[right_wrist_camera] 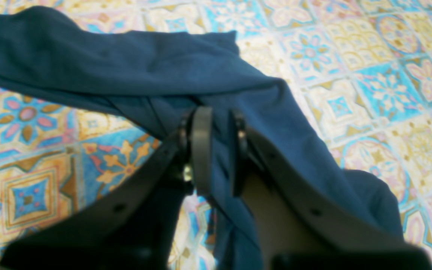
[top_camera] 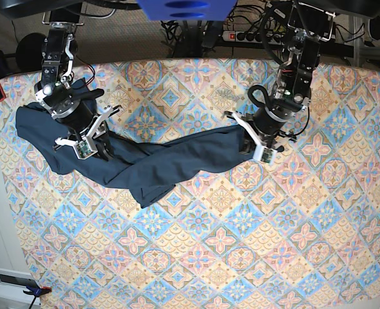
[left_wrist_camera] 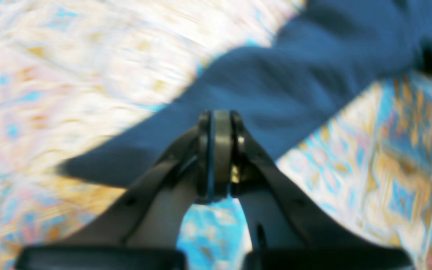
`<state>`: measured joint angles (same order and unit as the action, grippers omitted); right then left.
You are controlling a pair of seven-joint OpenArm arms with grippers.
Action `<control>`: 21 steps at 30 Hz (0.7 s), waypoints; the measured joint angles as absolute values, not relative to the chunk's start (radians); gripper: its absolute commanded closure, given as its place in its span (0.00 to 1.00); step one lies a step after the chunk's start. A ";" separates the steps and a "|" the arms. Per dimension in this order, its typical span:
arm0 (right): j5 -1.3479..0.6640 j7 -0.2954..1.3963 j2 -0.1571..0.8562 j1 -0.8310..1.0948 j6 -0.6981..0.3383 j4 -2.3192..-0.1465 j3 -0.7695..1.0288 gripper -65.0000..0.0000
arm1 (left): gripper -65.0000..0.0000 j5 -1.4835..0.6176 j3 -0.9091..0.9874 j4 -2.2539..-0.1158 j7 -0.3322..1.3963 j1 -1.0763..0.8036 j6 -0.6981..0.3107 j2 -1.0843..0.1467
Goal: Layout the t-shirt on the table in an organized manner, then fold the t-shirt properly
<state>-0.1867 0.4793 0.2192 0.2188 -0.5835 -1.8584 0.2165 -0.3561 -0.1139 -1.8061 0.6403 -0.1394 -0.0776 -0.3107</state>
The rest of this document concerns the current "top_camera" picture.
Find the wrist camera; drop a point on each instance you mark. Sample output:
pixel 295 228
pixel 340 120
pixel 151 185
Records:
pixel 264 155
pixel 84 150

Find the blue orange clamp bottom left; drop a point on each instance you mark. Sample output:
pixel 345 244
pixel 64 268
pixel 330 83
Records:
pixel 32 291

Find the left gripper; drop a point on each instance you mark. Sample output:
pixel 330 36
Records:
pixel 267 124

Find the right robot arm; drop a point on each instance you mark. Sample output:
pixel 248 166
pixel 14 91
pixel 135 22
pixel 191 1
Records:
pixel 54 91

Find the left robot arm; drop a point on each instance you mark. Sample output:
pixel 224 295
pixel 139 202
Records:
pixel 306 28

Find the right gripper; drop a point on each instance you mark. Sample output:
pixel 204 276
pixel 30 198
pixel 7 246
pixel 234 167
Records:
pixel 79 122

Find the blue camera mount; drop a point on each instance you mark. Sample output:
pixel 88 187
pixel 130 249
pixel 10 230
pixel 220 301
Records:
pixel 204 10

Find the patterned tile tablecloth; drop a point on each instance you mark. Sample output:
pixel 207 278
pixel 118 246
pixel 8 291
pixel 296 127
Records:
pixel 303 232

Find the white power strip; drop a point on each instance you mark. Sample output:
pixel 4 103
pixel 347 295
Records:
pixel 251 37

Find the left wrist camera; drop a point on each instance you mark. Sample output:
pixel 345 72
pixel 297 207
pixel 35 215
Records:
pixel 264 155

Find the dark navy t-shirt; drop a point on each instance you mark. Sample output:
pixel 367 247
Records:
pixel 149 171

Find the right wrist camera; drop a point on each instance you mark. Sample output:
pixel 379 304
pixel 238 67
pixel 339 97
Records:
pixel 84 150

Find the white floor vent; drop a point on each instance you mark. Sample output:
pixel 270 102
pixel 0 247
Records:
pixel 13 284

